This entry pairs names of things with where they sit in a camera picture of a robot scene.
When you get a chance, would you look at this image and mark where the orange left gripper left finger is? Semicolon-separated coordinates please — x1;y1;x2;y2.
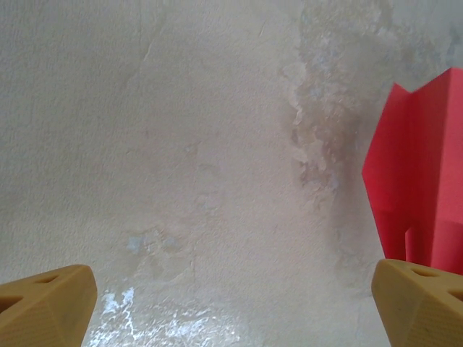
0;264;97;347

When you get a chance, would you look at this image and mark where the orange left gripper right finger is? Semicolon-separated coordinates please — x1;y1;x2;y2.
371;259;463;347

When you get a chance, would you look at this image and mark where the red cloth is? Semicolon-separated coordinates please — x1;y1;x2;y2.
362;67;463;278

